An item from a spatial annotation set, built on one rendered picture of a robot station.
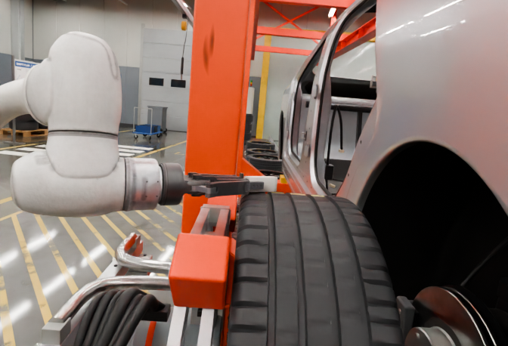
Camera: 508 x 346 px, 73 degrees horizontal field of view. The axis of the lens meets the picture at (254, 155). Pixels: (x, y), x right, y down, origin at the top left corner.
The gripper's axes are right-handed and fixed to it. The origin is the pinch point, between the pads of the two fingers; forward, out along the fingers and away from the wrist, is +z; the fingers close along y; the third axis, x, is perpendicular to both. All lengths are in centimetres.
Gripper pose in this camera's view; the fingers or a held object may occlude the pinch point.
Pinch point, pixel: (260, 183)
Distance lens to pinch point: 69.9
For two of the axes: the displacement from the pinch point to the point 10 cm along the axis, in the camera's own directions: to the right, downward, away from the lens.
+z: 9.0, 0.4, 4.4
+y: 4.4, 1.1, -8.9
